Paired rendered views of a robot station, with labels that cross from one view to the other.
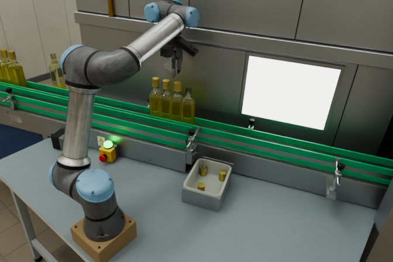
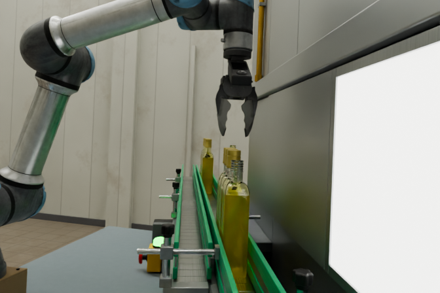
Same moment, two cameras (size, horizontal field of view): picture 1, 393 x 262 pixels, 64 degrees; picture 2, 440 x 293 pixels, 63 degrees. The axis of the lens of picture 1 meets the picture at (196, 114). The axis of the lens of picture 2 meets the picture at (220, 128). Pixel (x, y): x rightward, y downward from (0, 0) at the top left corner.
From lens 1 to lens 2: 136 cm
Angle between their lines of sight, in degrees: 70
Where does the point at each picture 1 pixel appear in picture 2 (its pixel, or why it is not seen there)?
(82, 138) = (20, 142)
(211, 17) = (313, 26)
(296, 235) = not seen: outside the picture
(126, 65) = (32, 29)
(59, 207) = (40, 268)
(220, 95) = (305, 200)
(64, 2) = not seen: hidden behind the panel
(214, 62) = (302, 117)
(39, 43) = not seen: hidden behind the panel
